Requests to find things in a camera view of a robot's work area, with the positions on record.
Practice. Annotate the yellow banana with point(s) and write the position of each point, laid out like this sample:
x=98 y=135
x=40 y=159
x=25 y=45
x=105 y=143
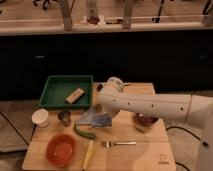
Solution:
x=88 y=154

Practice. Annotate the green plastic tray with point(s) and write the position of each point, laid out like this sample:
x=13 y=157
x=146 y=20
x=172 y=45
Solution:
x=59 y=87

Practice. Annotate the dark purple bowl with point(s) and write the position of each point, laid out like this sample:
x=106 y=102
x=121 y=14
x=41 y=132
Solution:
x=144 y=122

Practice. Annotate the red bowl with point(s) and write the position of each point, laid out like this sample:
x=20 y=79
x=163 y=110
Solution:
x=60 y=150

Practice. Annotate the blue sponge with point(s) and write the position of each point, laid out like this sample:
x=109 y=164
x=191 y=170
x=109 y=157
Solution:
x=103 y=120

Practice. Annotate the blue grey cloth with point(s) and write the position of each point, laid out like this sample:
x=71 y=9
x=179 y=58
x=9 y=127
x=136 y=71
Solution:
x=87 y=118

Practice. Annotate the wooden handled spoon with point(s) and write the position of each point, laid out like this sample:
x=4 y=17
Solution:
x=100 y=86

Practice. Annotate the silver fork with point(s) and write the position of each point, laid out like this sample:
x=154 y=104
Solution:
x=109 y=144

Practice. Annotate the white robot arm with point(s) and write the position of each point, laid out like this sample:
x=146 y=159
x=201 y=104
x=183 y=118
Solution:
x=195 y=110

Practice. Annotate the small metal cup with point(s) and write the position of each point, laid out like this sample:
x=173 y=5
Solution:
x=64 y=117

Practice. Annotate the white paper cup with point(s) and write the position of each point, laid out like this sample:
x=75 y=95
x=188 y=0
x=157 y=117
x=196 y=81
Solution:
x=41 y=118

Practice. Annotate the tan wooden block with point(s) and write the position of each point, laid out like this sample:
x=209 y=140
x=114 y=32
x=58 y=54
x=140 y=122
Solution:
x=74 y=96

